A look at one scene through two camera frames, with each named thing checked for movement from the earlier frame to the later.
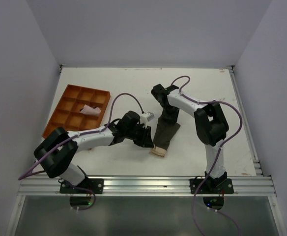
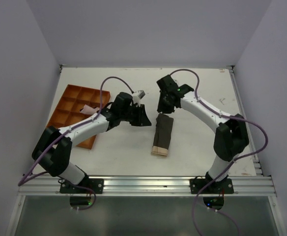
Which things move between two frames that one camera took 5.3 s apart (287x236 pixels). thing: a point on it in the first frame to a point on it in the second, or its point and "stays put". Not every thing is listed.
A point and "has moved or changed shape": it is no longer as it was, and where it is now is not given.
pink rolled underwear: [89, 110] stays put
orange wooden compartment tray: [67, 114] stays put
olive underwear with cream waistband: [164, 132] has moved or changed shape
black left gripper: [146, 140] to [142, 119]
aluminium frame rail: [37, 186] stays put
